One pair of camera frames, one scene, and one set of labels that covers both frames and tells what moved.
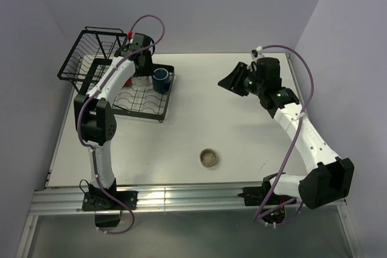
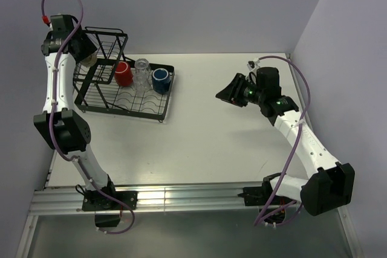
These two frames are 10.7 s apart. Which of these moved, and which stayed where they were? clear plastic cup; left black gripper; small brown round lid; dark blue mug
Moved: small brown round lid; left black gripper
Stayed: dark blue mug; clear plastic cup
